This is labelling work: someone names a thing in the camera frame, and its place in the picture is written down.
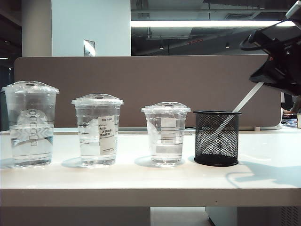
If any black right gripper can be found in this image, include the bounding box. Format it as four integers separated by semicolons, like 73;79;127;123
249;18;301;97

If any white paper straw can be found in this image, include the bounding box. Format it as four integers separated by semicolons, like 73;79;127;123
211;81;261;148

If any small clear plastic cup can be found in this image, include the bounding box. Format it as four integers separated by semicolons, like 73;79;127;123
140;101;191;168

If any medium clear labelled plastic cup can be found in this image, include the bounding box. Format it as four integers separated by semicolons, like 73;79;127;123
71;93;124;168

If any large clear plastic cup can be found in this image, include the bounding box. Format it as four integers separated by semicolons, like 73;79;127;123
1;81;60;168

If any person in brown shirt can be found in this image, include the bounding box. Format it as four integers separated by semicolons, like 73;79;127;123
283;95;301;116

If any black mesh pen holder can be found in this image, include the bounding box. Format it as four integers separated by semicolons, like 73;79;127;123
193;110;242;167

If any long ceiling light strip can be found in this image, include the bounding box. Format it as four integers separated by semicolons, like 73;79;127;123
130;20;289;28

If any brown desk partition panel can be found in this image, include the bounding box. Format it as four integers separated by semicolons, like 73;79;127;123
14;54;282;130

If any black camera cable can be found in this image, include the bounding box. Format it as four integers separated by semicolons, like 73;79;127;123
239;20;284;51

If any silver wall sign plate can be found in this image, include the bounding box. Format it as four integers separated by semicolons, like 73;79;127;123
83;39;96;57

